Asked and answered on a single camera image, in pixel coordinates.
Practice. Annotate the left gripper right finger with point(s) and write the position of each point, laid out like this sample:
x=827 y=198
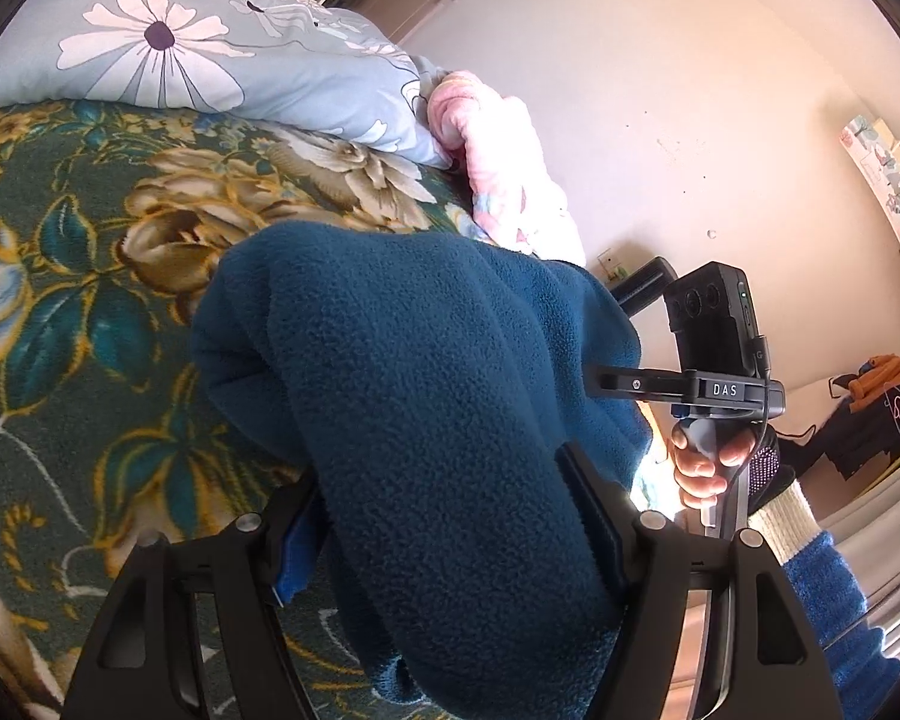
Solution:
x=776 y=668

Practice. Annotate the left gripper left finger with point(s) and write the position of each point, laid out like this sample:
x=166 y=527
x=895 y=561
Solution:
x=143 y=657

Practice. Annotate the blue fleece zip jacket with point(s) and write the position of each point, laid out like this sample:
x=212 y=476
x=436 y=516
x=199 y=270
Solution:
x=430 y=381

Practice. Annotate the person's right forearm blue sleeve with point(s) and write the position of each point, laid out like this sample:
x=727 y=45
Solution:
x=829 y=592

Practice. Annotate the dark clothes pile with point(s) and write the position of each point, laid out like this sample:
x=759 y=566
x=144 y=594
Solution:
x=866 y=422

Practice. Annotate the person's right hand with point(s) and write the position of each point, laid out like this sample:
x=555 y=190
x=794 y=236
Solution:
x=700 y=479

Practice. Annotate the pink blanket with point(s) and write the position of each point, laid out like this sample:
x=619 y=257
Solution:
x=515 y=201

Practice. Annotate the teal floral bed blanket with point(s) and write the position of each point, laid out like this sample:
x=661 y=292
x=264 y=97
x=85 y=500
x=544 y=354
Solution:
x=112 y=221

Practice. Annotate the light blue floral duvet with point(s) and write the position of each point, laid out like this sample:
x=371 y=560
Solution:
x=290 y=62

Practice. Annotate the wall poster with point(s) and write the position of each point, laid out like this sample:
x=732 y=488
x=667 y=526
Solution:
x=875 y=151

